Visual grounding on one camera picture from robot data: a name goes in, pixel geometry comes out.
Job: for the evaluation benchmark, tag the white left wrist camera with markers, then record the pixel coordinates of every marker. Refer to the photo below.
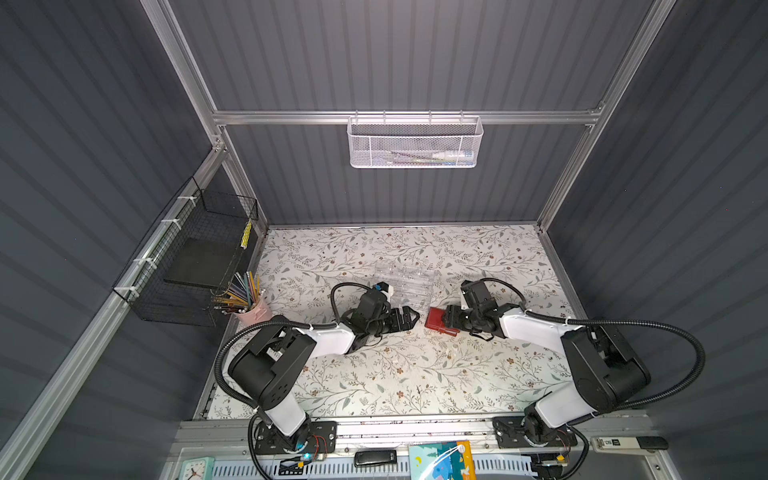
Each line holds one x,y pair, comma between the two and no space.
386,289

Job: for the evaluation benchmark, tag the white mesh wall basket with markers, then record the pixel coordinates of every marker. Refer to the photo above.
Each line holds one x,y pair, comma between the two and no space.
371,138

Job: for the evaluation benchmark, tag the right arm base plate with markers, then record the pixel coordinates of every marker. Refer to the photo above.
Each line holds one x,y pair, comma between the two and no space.
524,431

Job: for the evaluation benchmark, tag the black notebook in basket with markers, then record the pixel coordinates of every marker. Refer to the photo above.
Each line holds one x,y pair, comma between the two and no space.
202,263

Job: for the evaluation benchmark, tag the bundle of coloured pencils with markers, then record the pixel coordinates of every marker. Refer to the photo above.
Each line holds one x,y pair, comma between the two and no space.
241,295

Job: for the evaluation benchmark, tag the small black device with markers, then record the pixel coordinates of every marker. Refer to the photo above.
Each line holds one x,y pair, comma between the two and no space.
374,457

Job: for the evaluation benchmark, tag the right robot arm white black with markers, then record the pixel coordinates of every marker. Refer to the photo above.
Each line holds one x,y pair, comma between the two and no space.
605,370

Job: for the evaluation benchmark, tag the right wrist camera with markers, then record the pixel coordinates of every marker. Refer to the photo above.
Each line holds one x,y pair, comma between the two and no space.
477,296

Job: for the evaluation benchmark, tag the black wire wall basket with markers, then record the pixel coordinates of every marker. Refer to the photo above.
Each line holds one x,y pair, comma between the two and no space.
198,213

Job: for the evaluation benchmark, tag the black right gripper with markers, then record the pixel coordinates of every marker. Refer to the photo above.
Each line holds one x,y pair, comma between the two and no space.
458,318

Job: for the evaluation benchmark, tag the red leather card holder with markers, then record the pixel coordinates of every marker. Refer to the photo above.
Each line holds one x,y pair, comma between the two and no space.
435,322

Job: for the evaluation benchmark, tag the white marker in basket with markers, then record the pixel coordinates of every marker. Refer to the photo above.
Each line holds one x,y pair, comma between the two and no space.
451,157

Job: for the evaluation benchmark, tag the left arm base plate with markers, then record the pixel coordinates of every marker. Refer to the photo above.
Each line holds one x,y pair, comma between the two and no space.
312,437

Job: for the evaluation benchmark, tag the pink pencil cup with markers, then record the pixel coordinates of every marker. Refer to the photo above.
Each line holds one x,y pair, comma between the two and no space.
259,313

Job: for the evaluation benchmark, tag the yellow marker in basket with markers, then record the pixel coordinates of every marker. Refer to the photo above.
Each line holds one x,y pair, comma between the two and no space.
246,235

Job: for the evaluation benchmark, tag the colourful picture book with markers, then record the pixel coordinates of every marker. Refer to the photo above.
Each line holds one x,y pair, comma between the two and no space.
441,461

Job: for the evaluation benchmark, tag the clear acrylic organizer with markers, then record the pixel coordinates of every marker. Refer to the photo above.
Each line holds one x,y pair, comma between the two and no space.
412,287

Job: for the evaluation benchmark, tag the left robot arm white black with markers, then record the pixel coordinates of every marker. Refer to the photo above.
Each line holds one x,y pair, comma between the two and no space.
260,365

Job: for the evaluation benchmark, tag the teal alarm clock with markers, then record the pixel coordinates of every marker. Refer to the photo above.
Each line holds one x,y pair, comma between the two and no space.
200,468

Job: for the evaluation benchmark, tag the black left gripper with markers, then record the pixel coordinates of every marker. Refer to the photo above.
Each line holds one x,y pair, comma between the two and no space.
390,320

